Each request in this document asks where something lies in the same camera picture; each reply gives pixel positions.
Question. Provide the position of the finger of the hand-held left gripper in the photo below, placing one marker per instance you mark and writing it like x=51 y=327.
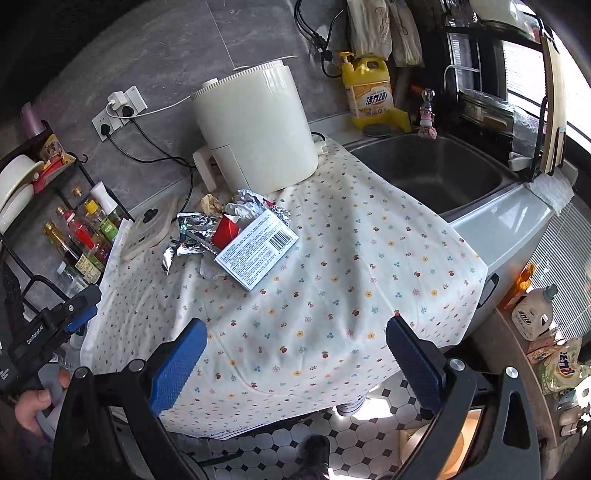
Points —
x=82 y=301

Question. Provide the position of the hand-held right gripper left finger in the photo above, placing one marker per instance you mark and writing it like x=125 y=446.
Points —
x=178 y=364

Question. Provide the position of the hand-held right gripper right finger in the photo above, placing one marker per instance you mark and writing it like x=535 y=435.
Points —
x=413 y=364

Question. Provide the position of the white trash bin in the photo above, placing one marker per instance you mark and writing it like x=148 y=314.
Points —
x=466 y=438

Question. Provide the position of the silver foil wrapper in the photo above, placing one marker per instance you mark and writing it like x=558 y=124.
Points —
x=194 y=226

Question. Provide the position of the white barcode carton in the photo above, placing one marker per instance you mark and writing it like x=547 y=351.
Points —
x=254 y=251

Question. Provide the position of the red packet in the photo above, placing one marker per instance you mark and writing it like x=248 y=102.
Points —
x=224 y=230

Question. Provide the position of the brown paper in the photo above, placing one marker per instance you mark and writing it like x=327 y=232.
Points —
x=210 y=202

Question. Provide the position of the silver foil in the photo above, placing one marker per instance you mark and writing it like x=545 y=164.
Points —
x=251 y=198

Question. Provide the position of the person's left hand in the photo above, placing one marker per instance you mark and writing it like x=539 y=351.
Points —
x=30 y=408

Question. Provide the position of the small clear bottle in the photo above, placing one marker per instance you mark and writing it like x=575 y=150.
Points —
x=69 y=277

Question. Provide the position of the dark sauce bottle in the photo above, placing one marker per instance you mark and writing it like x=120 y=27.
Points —
x=64 y=249

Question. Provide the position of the red sauce bottle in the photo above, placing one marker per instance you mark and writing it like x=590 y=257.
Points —
x=85 y=235

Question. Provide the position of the green label bottle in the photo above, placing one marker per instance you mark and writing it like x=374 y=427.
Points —
x=105 y=224

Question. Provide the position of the floral white tablecloth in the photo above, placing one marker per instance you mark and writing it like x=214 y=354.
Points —
x=323 y=277

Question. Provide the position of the white cleaner bottle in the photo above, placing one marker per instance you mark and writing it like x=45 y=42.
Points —
x=533 y=314

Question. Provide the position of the orange bottle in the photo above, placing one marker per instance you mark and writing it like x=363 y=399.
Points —
x=519 y=286

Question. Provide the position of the person's black shoe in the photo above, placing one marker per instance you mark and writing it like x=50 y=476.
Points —
x=316 y=454

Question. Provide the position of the white plates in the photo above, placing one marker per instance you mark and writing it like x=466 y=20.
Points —
x=16 y=184

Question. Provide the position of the green white refill pouch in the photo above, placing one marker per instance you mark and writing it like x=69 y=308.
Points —
x=561 y=369

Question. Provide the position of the snack packet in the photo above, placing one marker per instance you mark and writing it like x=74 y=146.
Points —
x=53 y=147

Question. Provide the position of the purple cup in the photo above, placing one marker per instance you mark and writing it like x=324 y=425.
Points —
x=32 y=122

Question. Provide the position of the steel sink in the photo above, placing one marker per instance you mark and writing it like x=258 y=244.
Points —
x=429 y=170

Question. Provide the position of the white charger plug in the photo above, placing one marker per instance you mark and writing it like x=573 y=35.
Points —
x=116 y=100

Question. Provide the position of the white folded cloth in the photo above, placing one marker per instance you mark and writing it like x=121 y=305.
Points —
x=551 y=187

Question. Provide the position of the white air fryer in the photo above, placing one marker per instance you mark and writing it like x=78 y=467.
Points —
x=258 y=124

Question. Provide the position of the pink decorated faucet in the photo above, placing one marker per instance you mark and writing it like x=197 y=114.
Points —
x=427 y=115

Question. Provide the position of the yellow detergent bottle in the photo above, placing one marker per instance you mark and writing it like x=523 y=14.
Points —
x=369 y=92

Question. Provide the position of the beige cutting board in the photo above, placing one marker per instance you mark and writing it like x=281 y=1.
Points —
x=554 y=106

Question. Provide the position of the black dish rack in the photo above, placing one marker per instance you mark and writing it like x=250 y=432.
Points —
x=466 y=69

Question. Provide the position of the brown hanging bag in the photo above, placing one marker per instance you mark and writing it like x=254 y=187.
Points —
x=405 y=32

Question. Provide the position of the beige printed hanging bag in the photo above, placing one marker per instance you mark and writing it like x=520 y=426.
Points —
x=369 y=27

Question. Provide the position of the white wall socket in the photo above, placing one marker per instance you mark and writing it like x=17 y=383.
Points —
x=135 y=99

